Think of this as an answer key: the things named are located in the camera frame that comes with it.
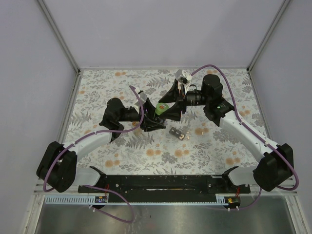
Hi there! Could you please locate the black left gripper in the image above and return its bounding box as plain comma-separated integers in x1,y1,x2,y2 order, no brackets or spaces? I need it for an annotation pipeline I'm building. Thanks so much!
117,98,166,132

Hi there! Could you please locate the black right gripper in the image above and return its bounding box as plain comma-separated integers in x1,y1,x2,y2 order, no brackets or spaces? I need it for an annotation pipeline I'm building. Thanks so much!
158,79,210,122

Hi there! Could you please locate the green bottle cap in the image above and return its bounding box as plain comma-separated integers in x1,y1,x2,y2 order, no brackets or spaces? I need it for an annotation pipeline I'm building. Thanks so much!
155,102,169,116

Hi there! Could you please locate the grey weekly pill organizer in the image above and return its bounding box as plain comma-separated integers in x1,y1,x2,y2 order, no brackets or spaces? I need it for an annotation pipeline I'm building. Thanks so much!
169,126,190,140

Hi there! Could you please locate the green pill bottle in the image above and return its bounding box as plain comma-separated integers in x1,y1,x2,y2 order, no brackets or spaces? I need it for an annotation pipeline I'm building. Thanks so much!
154,113,165,124

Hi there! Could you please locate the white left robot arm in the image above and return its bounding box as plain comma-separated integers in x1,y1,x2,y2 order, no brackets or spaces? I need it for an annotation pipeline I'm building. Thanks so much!
36,98,169,193

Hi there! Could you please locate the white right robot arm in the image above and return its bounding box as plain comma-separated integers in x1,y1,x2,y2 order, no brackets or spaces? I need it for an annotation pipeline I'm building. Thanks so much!
159,74,294,193

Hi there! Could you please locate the floral table mat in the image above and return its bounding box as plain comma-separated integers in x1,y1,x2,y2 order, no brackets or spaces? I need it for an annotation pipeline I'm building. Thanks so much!
65,69,257,175

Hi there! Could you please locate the clear pill bottle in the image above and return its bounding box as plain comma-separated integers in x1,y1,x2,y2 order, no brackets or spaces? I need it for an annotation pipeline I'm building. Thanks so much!
134,128,142,136

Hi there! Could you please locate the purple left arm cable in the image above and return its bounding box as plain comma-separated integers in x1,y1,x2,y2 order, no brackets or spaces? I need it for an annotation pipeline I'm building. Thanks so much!
42,85,145,224

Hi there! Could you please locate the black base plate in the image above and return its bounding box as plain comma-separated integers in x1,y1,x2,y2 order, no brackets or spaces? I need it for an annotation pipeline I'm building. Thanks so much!
78,174,251,203

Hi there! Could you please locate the aluminium frame rail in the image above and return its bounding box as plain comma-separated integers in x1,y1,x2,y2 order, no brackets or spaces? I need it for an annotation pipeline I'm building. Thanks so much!
33,176,296,194

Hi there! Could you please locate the white cable duct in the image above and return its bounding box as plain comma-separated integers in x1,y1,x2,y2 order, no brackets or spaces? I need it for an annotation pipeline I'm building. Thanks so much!
44,191,228,206

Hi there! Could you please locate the left aluminium corner post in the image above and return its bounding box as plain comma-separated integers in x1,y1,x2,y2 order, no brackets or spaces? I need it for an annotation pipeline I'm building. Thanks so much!
36,0,80,74

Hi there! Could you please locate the aluminium corner post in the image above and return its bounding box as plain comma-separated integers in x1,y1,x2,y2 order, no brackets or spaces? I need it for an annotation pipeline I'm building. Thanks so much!
36,0,80,74
247,0,293,73

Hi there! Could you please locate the right aluminium corner post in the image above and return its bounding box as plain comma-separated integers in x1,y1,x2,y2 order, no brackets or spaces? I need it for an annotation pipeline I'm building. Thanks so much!
247,0,293,73

